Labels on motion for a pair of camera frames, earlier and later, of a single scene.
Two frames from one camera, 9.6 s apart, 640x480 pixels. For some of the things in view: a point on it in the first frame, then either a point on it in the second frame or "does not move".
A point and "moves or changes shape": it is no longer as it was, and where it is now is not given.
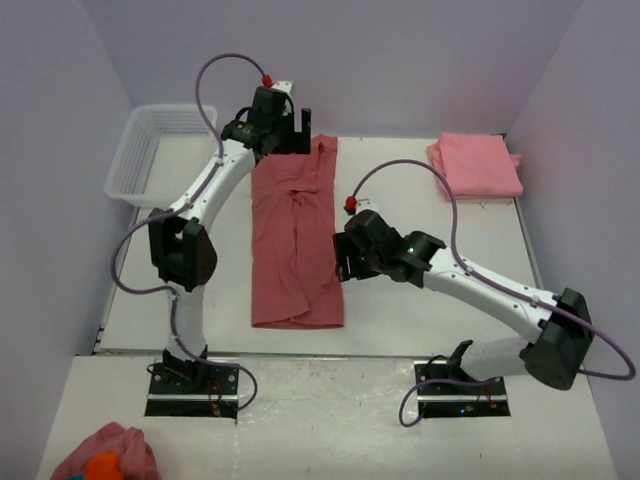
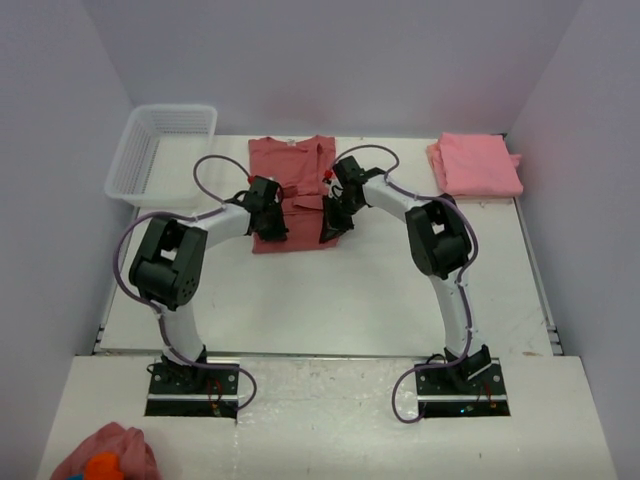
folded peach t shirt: (477, 165) does not move
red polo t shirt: (296, 263) moves or changes shape
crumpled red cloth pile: (129, 443) does not move
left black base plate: (192, 389) does not move
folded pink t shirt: (479, 164) does not move
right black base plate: (444, 393) does not move
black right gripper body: (345, 256) -> (336, 211)
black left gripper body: (298, 141) -> (270, 220)
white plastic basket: (160, 151) does not move
